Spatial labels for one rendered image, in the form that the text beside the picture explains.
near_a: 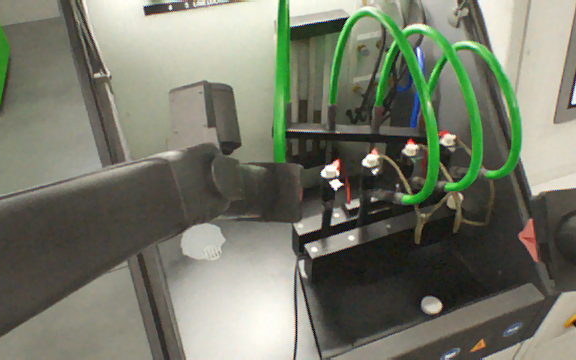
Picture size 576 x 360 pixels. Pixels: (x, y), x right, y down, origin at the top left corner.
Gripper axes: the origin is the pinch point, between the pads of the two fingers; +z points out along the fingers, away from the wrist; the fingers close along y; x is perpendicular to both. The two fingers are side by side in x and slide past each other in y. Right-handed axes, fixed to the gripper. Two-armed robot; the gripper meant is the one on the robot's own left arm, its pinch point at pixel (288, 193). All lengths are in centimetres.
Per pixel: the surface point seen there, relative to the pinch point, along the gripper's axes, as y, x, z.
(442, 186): -17.0, -2.4, 24.3
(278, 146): -1.4, -5.4, -6.8
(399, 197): -11.0, -0.3, 19.6
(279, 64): -1.0, -15.0, -6.8
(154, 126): 38.0, -12.4, 19.8
